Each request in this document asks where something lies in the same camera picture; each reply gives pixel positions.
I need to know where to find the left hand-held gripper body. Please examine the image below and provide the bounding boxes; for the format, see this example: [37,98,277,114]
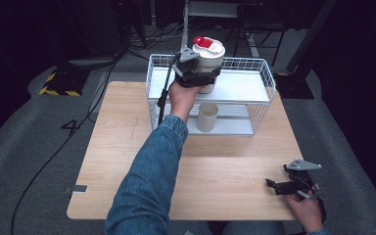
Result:
[171,46,211,89]

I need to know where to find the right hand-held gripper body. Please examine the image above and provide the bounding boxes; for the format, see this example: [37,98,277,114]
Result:
[283,159,323,201]

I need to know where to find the white wire two-tier rack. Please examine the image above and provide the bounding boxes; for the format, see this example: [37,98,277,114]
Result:
[145,53,277,137]

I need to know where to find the person's left hand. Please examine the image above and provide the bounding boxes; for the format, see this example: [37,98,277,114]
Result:
[167,80,204,124]

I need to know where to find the grey floor cable cover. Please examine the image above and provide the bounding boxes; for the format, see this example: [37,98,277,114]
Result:
[68,56,122,69]

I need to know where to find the black slanted post with base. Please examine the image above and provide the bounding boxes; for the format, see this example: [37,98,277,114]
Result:
[274,0,340,100]

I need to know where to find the black metal stand frame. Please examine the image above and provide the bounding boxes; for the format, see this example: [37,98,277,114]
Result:
[224,2,289,68]

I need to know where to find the white metal desk frame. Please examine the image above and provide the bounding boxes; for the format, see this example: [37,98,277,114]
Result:
[179,0,262,59]

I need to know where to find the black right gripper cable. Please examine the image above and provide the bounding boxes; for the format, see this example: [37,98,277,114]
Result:
[311,181,328,225]

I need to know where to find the yellow black striped stand base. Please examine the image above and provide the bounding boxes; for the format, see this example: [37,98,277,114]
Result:
[38,66,91,98]

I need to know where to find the bundle of floor cables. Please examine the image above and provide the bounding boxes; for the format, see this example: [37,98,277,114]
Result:
[123,19,185,52]

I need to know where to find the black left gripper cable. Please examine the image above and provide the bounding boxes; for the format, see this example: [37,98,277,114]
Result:
[156,54,179,127]

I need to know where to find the grey tape piece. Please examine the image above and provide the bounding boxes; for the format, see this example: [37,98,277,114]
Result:
[64,184,89,195]

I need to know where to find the white cup with red lid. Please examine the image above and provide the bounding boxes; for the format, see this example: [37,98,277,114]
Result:
[191,35,226,95]

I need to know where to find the person's right hand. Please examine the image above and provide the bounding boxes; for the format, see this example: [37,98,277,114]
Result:
[283,191,325,234]

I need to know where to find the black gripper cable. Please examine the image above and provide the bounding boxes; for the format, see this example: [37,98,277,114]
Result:
[311,181,328,225]
[156,54,179,127]

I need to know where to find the long black floor cable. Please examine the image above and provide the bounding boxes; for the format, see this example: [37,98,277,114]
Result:
[10,54,122,235]

